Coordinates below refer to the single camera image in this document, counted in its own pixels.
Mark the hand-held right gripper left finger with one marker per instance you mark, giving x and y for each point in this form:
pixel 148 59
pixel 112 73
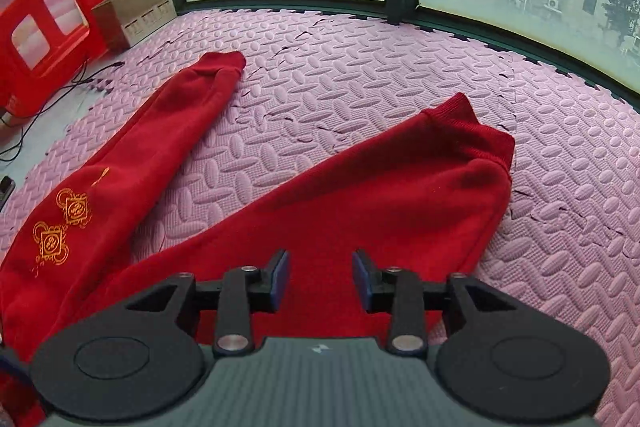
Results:
pixel 281 277

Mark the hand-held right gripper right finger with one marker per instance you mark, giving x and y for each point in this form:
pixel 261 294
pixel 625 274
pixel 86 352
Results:
pixel 361 276

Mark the red pants with gold embroidery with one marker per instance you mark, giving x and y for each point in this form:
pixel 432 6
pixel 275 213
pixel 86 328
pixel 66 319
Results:
pixel 390 197

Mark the pink foam floor mat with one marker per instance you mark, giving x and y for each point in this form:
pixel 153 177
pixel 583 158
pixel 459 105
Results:
pixel 340 87

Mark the black phone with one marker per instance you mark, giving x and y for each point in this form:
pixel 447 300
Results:
pixel 5 189

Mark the brown cardboard box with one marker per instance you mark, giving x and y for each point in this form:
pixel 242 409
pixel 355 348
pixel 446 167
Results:
pixel 135 9

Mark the red plastic stool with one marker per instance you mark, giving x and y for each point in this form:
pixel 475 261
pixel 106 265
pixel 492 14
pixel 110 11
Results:
pixel 47 22

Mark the dark green window frame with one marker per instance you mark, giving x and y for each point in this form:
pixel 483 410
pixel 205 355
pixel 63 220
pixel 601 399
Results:
pixel 320 2

